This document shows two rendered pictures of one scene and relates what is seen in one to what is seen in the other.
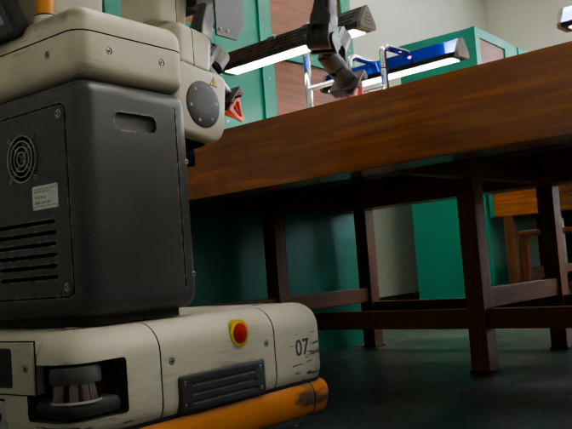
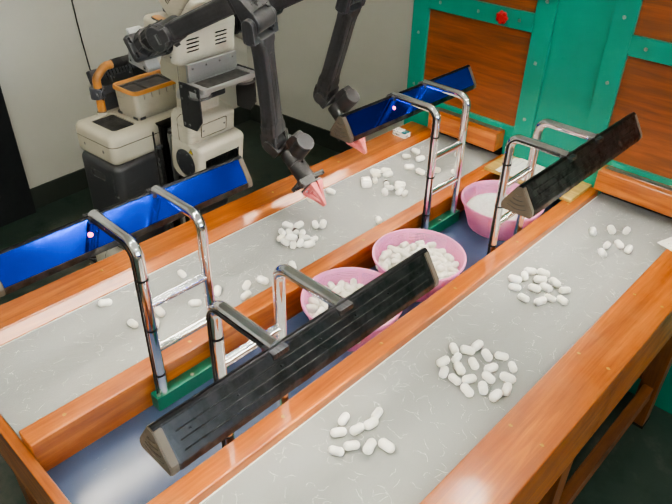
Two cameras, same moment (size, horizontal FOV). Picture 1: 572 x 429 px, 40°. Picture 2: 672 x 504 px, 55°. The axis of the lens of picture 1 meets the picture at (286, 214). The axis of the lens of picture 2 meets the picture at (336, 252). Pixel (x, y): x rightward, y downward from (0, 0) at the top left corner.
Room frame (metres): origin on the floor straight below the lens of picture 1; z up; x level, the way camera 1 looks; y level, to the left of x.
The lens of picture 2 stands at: (2.31, -1.96, 1.81)
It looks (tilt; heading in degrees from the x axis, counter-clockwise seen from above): 35 degrees down; 91
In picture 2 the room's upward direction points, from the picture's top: 1 degrees clockwise
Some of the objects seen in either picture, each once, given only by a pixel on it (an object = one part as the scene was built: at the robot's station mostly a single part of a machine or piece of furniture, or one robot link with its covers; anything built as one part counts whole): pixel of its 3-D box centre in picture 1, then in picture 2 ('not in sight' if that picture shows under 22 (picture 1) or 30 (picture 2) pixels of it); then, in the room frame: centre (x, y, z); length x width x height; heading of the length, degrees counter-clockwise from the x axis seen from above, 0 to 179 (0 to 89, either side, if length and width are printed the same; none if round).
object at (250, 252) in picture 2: not in sight; (294, 240); (2.15, -0.34, 0.73); 1.81 x 0.30 x 0.02; 48
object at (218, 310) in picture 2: not in sight; (280, 389); (2.20, -1.10, 0.90); 0.20 x 0.19 x 0.45; 48
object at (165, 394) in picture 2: not in sight; (160, 296); (1.90, -0.83, 0.90); 0.20 x 0.19 x 0.45; 48
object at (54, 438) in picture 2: not in sight; (337, 270); (2.29, -0.46, 0.71); 1.81 x 0.06 x 0.11; 48
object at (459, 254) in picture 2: not in sight; (417, 267); (2.52, -0.44, 0.72); 0.27 x 0.27 x 0.10
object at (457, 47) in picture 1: (389, 66); (580, 157); (2.91, -0.43, 1.08); 0.62 x 0.08 x 0.07; 48
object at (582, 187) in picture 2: not in sight; (536, 176); (2.96, 0.05, 0.77); 0.33 x 0.15 x 0.01; 138
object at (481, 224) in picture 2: not in sight; (500, 211); (2.81, -0.11, 0.72); 0.27 x 0.27 x 0.10
